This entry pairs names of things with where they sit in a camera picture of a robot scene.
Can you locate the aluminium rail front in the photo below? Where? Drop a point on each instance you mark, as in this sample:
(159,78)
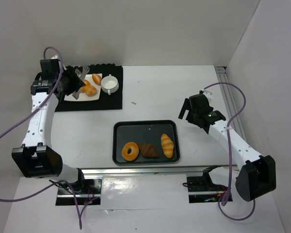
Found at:
(144,170)

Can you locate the white cup with handle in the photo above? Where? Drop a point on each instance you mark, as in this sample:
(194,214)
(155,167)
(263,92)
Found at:
(109,84)

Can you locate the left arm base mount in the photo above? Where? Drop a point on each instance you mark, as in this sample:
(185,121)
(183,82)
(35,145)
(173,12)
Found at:
(89,194)

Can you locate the orange glazed donut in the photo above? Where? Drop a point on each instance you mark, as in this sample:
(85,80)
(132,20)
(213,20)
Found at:
(83,87)

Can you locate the aluminium rail right side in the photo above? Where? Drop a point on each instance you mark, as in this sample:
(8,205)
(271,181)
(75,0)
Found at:
(230,101)

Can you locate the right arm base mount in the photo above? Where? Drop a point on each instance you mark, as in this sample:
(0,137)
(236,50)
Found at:
(201,189)

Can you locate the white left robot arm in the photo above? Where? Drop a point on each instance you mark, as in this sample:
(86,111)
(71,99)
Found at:
(35,157)

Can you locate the dark chocolate croissant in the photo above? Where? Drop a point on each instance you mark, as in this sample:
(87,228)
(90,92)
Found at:
(148,150)

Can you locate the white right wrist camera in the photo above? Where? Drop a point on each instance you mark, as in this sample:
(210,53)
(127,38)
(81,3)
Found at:
(207,94)

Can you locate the round orange bun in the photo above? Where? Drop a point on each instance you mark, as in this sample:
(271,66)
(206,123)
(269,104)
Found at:
(90,90)

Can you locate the striped orange bread roll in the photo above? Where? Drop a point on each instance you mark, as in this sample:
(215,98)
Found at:
(167,146)

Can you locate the black baking tray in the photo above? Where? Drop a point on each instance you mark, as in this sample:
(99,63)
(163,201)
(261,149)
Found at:
(148,131)

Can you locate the aluminium rail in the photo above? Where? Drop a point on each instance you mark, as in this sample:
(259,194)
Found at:
(230,101)
(144,170)

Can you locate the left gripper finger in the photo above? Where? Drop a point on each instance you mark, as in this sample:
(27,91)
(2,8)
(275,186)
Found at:
(81,74)
(76,94)

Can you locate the split orange bun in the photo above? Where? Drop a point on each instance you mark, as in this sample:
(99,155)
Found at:
(97,79)

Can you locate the white square plate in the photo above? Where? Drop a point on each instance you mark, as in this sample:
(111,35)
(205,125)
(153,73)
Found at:
(83,96)

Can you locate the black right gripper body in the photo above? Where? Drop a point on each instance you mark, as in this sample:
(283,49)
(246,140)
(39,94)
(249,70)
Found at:
(190,109)

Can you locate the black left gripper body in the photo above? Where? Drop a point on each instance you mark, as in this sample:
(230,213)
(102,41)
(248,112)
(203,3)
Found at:
(71,81)

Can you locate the black placemat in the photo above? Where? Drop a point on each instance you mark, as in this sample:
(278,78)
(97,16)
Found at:
(105,101)

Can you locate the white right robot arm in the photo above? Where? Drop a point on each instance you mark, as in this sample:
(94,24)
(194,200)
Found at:
(257,172)

